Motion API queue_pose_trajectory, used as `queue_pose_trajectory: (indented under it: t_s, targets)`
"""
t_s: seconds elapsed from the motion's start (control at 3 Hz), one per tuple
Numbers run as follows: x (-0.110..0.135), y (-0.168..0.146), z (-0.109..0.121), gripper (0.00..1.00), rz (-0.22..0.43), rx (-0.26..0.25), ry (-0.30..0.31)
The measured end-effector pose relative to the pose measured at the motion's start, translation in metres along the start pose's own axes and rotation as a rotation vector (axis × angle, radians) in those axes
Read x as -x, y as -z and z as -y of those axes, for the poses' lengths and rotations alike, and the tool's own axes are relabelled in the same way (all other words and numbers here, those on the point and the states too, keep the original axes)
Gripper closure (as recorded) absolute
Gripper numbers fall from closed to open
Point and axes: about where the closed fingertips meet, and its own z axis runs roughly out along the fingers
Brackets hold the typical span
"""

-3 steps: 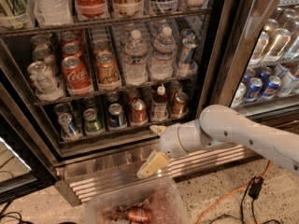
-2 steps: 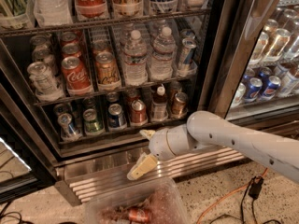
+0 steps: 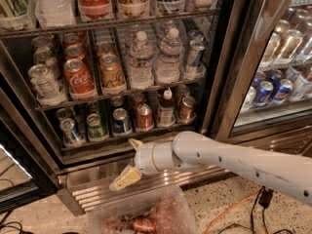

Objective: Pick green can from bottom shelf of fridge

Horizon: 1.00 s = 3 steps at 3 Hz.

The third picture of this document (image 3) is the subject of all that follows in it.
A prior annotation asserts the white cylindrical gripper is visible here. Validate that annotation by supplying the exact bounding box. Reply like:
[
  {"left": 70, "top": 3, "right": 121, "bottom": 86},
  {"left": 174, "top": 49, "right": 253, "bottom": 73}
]
[{"left": 109, "top": 138, "right": 181, "bottom": 191}]

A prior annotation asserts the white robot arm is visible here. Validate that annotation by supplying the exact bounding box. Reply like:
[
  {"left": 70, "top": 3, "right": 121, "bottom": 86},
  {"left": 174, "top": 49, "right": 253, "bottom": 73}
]
[{"left": 109, "top": 132, "right": 312, "bottom": 206}]

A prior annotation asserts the dark blue can bottom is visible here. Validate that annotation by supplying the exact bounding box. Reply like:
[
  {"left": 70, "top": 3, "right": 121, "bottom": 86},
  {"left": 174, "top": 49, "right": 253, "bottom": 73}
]
[{"left": 113, "top": 108, "right": 132, "bottom": 134}]

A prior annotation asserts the red can bottom shelf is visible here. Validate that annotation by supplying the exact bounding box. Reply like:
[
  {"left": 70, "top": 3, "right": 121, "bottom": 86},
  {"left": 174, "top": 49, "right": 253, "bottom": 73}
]
[{"left": 136, "top": 103, "right": 153, "bottom": 129}]

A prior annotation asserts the green soda can front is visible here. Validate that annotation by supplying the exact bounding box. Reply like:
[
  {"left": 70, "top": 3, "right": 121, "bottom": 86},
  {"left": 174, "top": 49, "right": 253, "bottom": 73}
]
[{"left": 87, "top": 113, "right": 107, "bottom": 140}]

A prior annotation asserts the blue can bottom left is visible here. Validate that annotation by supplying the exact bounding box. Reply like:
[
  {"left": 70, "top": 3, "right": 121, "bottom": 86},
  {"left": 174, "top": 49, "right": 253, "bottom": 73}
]
[{"left": 59, "top": 118, "right": 83, "bottom": 146}]

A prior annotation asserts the red can in bin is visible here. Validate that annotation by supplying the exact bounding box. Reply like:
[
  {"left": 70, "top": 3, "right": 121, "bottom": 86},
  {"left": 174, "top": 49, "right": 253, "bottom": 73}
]
[{"left": 133, "top": 217, "right": 157, "bottom": 233}]

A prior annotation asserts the copper can bottom right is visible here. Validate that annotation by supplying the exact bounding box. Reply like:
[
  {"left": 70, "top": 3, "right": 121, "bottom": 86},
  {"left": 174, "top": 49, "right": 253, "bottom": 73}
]
[{"left": 178, "top": 96, "right": 196, "bottom": 120}]

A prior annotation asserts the red coca-cola can front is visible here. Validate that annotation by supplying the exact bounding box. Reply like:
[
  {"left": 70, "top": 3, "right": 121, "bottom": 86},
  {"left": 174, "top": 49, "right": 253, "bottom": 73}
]
[{"left": 63, "top": 58, "right": 95, "bottom": 95}]

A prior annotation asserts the orange gold can middle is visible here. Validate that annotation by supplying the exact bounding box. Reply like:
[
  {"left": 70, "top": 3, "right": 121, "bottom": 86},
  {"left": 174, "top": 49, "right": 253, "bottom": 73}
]
[{"left": 99, "top": 54, "right": 125, "bottom": 89}]

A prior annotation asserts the slim silver blue can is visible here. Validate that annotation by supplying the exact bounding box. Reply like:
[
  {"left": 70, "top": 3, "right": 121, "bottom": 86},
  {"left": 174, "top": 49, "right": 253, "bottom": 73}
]
[{"left": 185, "top": 40, "right": 206, "bottom": 74}]

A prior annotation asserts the silver can middle left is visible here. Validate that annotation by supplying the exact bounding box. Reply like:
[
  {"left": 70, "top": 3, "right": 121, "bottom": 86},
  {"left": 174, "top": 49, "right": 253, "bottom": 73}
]
[{"left": 28, "top": 64, "right": 63, "bottom": 106}]

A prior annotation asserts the glass fridge door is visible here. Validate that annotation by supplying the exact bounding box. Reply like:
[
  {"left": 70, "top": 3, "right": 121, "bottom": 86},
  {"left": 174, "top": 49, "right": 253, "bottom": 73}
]
[{"left": 202, "top": 0, "right": 312, "bottom": 154}]

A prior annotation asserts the blue pepsi can left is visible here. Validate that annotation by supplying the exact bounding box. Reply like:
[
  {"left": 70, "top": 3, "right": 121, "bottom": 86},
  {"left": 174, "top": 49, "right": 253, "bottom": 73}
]
[{"left": 253, "top": 81, "right": 274, "bottom": 105}]

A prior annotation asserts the blue pepsi can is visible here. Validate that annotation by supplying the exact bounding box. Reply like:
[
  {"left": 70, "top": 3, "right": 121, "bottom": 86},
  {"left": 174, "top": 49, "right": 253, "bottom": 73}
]
[
  {"left": 253, "top": 81, "right": 274, "bottom": 105},
  {"left": 272, "top": 79, "right": 293, "bottom": 104}
]

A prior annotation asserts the coca-cola bottle top shelf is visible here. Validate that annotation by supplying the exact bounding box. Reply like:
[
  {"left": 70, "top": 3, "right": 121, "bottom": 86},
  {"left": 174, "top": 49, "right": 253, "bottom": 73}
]
[{"left": 78, "top": 0, "right": 109, "bottom": 19}]

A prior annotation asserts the blue pepsi can right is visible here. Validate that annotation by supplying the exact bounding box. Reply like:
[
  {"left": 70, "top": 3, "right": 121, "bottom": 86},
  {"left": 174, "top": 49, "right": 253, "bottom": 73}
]
[{"left": 272, "top": 79, "right": 293, "bottom": 104}]

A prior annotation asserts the white bottle top shelf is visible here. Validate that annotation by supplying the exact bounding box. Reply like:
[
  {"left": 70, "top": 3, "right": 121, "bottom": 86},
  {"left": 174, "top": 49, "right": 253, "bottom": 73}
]
[{"left": 35, "top": 0, "right": 75, "bottom": 28}]

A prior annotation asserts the white capped juice bottle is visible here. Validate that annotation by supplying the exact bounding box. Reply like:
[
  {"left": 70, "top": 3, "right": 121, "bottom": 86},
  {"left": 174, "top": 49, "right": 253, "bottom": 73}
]
[{"left": 157, "top": 89, "right": 175, "bottom": 126}]

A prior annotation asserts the clear plastic bin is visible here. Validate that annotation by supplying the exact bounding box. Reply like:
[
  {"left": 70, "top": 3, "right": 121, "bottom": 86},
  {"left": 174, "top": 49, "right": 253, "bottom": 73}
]
[{"left": 88, "top": 185, "right": 199, "bottom": 234}]

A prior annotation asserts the clear water bottle right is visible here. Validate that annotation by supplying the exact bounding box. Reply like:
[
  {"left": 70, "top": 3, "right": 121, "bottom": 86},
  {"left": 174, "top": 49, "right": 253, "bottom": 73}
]
[{"left": 156, "top": 27, "right": 183, "bottom": 84}]

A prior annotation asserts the clear water bottle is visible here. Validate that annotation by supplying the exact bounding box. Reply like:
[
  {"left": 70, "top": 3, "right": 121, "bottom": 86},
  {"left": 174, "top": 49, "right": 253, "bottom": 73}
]
[
  {"left": 128, "top": 31, "right": 154, "bottom": 90},
  {"left": 156, "top": 27, "right": 183, "bottom": 84}
]

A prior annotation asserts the clear water bottle left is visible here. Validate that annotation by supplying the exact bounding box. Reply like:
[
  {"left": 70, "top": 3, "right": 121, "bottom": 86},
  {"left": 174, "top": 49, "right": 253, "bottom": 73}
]
[{"left": 128, "top": 31, "right": 154, "bottom": 90}]

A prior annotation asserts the black power adapter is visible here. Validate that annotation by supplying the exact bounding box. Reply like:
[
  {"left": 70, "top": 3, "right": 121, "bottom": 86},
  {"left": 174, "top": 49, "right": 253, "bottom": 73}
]
[{"left": 258, "top": 188, "right": 274, "bottom": 209}]

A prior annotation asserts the orange extension cable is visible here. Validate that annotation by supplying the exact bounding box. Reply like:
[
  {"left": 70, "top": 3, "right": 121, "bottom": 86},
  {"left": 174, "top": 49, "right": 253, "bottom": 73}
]
[{"left": 204, "top": 190, "right": 261, "bottom": 234}]

